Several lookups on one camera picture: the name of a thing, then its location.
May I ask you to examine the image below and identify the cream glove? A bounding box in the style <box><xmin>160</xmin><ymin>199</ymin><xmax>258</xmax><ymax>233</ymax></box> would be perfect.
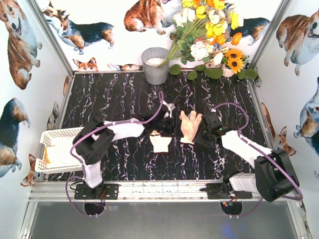
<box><xmin>149</xmin><ymin>131</ymin><xmax>172</xmax><ymax>153</ymax></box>
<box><xmin>179</xmin><ymin>111</ymin><xmax>202</xmax><ymax>144</ymax></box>

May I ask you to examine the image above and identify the white glove orange cuff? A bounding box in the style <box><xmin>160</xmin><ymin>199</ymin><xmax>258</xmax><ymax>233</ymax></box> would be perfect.
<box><xmin>49</xmin><ymin>145</ymin><xmax>80</xmax><ymax>167</ymax></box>

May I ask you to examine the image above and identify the white glove orange trim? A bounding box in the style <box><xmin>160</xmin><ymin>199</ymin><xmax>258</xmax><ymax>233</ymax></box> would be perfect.
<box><xmin>44</xmin><ymin>146</ymin><xmax>59</xmax><ymax>164</ymax></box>

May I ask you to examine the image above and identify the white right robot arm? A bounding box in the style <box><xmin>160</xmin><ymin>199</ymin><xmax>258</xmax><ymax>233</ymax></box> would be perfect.
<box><xmin>194</xmin><ymin>112</ymin><xmax>300</xmax><ymax>202</ymax></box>

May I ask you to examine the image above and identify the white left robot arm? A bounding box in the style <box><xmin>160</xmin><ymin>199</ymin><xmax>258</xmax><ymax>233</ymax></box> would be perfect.
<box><xmin>70</xmin><ymin>107</ymin><xmax>174</xmax><ymax>189</ymax></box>

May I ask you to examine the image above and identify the white plastic storage basket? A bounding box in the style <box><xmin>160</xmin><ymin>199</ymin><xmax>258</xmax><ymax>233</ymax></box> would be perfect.
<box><xmin>34</xmin><ymin>127</ymin><xmax>83</xmax><ymax>174</ymax></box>

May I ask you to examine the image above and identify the large green moss stone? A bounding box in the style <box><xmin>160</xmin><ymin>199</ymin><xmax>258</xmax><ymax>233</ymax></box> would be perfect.
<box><xmin>204</xmin><ymin>68</ymin><xmax>223</xmax><ymax>79</ymax></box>

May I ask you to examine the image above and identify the green moss stone far left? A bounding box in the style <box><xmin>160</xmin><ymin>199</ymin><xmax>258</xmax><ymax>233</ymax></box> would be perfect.
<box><xmin>169</xmin><ymin>64</ymin><xmax>181</xmax><ymax>75</ymax></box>

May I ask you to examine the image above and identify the white sunflower pot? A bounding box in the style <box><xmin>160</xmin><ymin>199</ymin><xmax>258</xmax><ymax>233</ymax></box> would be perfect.
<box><xmin>222</xmin><ymin>68</ymin><xmax>235</xmax><ymax>78</ymax></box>

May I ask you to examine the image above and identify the grey metal bucket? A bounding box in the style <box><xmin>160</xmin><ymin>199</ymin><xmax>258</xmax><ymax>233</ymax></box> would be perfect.
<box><xmin>141</xmin><ymin>47</ymin><xmax>169</xmax><ymax>85</ymax></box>

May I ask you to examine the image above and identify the green moss stone right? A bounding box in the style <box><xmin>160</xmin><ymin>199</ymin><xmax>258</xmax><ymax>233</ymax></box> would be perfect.
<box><xmin>245</xmin><ymin>68</ymin><xmax>258</xmax><ymax>80</ymax></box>

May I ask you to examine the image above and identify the sunflower bunch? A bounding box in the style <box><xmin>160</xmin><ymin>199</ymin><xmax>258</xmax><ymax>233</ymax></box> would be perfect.
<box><xmin>222</xmin><ymin>48</ymin><xmax>249</xmax><ymax>74</ymax></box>

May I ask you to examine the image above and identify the artificial flower bouquet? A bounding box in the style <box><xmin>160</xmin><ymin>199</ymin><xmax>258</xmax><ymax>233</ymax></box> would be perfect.
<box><xmin>162</xmin><ymin>0</ymin><xmax>244</xmax><ymax>65</ymax></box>

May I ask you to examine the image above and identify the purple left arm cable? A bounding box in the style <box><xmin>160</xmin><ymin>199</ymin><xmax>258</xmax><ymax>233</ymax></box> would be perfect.
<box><xmin>64</xmin><ymin>91</ymin><xmax>165</xmax><ymax>217</ymax></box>

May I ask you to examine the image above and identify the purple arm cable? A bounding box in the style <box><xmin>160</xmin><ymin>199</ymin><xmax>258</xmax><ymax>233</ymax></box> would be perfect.
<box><xmin>213</xmin><ymin>103</ymin><xmax>304</xmax><ymax>217</ymax></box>
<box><xmin>64</xmin><ymin>91</ymin><xmax>165</xmax><ymax>217</ymax></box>

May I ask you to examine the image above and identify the aluminium frame rail right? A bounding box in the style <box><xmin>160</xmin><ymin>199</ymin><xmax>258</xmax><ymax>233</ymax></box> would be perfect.
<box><xmin>247</xmin><ymin>76</ymin><xmax>277</xmax><ymax>149</ymax></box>

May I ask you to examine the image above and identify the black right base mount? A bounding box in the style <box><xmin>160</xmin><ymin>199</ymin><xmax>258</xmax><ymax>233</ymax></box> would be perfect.
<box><xmin>200</xmin><ymin>173</ymin><xmax>253</xmax><ymax>199</ymax></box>

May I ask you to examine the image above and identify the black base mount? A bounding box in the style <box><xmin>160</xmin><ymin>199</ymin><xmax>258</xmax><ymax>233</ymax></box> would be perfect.
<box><xmin>200</xmin><ymin>173</ymin><xmax>253</xmax><ymax>199</ymax></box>
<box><xmin>74</xmin><ymin>182</ymin><xmax>119</xmax><ymax>200</ymax></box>

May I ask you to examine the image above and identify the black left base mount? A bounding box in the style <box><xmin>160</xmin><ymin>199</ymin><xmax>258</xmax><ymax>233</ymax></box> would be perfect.
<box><xmin>74</xmin><ymin>182</ymin><xmax>119</xmax><ymax>200</ymax></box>

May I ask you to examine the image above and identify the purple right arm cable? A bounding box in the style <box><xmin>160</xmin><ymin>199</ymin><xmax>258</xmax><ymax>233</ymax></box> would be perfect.
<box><xmin>213</xmin><ymin>103</ymin><xmax>304</xmax><ymax>217</ymax></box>

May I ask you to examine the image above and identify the aluminium front rail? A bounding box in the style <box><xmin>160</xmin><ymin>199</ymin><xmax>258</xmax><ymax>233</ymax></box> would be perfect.
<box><xmin>28</xmin><ymin>180</ymin><xmax>299</xmax><ymax>201</ymax></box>

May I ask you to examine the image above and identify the aluminium frame post right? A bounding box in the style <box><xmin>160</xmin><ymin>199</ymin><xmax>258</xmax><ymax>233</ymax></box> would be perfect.
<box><xmin>248</xmin><ymin>0</ymin><xmax>292</xmax><ymax>73</ymax></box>

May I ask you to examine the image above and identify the aluminium frame post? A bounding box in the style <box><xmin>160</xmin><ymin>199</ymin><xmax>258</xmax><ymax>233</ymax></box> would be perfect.
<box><xmin>248</xmin><ymin>0</ymin><xmax>292</xmax><ymax>73</ymax></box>
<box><xmin>26</xmin><ymin>0</ymin><xmax>74</xmax><ymax>76</ymax></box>

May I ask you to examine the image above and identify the aluminium frame post left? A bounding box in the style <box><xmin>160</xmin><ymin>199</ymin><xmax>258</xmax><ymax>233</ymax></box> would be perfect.
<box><xmin>26</xmin><ymin>0</ymin><xmax>74</xmax><ymax>76</ymax></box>

